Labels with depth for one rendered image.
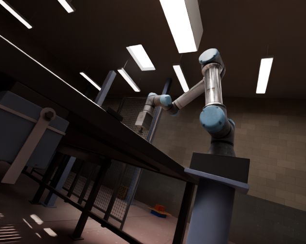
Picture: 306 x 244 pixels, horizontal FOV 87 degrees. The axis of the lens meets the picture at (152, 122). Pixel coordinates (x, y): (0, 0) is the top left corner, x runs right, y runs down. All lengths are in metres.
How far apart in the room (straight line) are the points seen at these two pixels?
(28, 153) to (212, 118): 0.69
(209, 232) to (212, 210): 0.08
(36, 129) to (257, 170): 5.52
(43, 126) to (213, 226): 0.72
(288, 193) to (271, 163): 0.77
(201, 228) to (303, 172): 5.14
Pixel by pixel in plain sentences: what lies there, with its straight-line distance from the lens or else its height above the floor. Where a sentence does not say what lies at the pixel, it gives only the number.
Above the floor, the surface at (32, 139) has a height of 0.76.
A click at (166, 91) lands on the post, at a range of 5.92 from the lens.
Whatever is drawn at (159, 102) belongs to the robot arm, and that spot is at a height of 1.26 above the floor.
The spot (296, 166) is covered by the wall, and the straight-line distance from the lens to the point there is 5.85.
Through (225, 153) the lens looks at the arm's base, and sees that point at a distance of 0.89.
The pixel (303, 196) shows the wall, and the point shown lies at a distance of 5.73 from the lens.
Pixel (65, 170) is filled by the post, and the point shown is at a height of 0.51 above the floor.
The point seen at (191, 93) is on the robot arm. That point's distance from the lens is 1.17.
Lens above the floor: 0.76
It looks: 19 degrees up
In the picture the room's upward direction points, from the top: 19 degrees clockwise
